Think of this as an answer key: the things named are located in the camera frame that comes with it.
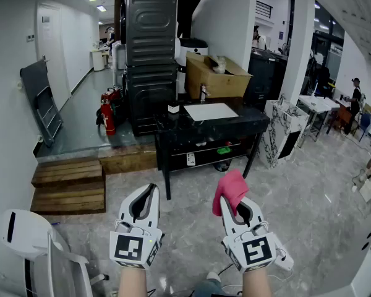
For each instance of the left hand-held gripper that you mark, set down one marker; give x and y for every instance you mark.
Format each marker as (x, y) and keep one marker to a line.
(128, 246)

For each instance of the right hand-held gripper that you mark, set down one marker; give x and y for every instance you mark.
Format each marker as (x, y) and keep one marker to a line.
(256, 249)

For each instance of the pink cloth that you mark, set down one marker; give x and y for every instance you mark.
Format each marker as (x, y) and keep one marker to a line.
(230, 187)

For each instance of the person's right forearm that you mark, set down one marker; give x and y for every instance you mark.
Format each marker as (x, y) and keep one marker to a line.
(256, 285)

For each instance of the person's left forearm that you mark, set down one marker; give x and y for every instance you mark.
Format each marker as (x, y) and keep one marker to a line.
(133, 281)

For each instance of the person's white shoe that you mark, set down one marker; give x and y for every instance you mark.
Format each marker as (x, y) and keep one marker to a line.
(213, 276)

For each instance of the green item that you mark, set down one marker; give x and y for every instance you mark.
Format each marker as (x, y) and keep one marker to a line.
(224, 150)

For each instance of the white tag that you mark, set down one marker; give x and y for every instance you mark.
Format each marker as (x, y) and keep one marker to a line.
(191, 159)

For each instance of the brown wooden steps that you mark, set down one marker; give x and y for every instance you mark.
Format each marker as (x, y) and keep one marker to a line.
(68, 190)

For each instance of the person's blue jeans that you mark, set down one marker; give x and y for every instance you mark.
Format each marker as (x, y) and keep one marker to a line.
(207, 289)

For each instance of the black marble vanity cabinet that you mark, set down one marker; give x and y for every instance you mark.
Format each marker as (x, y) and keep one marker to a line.
(173, 125)

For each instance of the white marble pattern cabinet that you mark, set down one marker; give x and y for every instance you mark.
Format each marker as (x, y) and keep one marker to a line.
(281, 128)

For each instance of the tall red fire extinguisher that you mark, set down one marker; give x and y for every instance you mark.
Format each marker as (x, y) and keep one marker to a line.
(108, 117)

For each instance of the white sink basin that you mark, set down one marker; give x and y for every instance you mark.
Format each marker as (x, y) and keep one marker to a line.
(210, 111)

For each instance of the small red fire extinguisher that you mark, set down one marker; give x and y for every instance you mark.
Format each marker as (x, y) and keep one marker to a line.
(110, 95)

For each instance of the chrome faucet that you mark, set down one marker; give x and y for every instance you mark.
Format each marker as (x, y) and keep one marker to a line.
(204, 93)

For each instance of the white table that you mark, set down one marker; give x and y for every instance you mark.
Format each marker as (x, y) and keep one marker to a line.
(317, 102)

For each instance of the brown cardboard box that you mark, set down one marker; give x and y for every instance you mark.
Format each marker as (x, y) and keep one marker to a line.
(210, 82)

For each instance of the grey folded step ladder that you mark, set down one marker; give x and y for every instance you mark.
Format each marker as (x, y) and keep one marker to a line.
(40, 101)

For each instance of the clear plastic wrap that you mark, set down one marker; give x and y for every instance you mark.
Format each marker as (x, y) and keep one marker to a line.
(219, 64)

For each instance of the blue chair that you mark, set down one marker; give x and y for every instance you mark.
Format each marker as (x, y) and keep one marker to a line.
(365, 122)

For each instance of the white bin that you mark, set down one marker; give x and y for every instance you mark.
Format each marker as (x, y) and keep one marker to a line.
(98, 60)

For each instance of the white round water heater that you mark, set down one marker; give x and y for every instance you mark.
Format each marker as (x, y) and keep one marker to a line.
(191, 46)

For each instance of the white door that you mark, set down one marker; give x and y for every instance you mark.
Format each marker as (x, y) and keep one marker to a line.
(52, 57)

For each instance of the dark door sign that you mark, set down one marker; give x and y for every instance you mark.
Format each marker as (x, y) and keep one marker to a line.
(45, 19)

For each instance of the white wall switch panel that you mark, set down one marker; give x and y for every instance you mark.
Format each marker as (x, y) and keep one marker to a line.
(30, 37)

